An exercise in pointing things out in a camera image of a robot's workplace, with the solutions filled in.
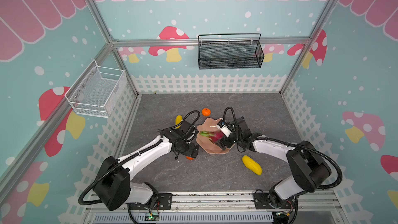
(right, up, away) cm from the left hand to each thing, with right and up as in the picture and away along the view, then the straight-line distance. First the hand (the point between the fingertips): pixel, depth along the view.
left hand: (188, 153), depth 82 cm
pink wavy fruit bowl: (+10, +4, +9) cm, 14 cm away
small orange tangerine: (+9, +22, +23) cm, 33 cm away
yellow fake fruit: (+33, -6, -1) cm, 34 cm away
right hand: (+17, +8, +8) cm, 21 cm away
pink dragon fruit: (+15, +8, +5) cm, 17 cm away
